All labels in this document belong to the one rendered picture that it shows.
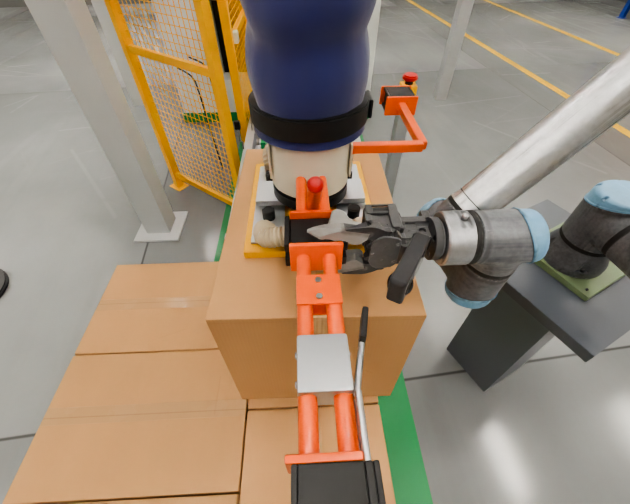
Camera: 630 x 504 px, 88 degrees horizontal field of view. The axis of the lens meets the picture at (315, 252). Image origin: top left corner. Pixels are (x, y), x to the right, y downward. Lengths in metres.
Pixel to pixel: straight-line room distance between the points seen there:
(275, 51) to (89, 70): 1.50
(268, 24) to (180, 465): 1.03
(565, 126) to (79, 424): 1.38
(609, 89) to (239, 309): 0.71
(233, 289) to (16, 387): 1.67
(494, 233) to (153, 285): 1.22
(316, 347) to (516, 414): 1.54
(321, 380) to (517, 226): 0.38
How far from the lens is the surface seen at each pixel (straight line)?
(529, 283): 1.24
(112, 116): 2.06
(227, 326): 0.63
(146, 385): 1.22
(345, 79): 0.57
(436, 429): 1.71
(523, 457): 1.82
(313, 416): 0.38
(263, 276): 0.65
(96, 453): 1.21
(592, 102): 0.73
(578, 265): 1.28
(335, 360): 0.39
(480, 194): 0.71
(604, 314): 1.29
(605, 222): 1.18
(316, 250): 0.49
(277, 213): 0.75
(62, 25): 1.97
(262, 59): 0.59
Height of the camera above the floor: 1.57
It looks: 47 degrees down
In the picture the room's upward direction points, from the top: straight up
